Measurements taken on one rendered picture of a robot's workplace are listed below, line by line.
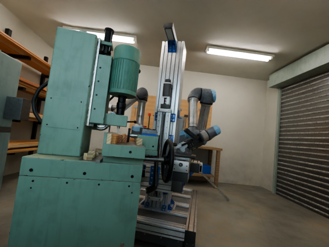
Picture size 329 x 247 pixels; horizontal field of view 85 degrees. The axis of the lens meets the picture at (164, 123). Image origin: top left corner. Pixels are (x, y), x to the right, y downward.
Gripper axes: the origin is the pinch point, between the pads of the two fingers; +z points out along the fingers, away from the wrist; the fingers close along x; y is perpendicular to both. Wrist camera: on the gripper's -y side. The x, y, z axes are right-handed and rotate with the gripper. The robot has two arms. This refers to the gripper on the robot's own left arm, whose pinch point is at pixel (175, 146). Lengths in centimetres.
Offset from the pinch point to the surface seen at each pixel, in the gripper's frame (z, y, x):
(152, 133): 11.9, -16.4, -8.2
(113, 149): 35, -19, -32
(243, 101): -267, 26, 285
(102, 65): 23, -66, -11
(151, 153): 18.0, -5.5, -11.6
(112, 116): 30.2, -36.2, -8.3
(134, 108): -10, -69, 319
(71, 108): 48, -49, -16
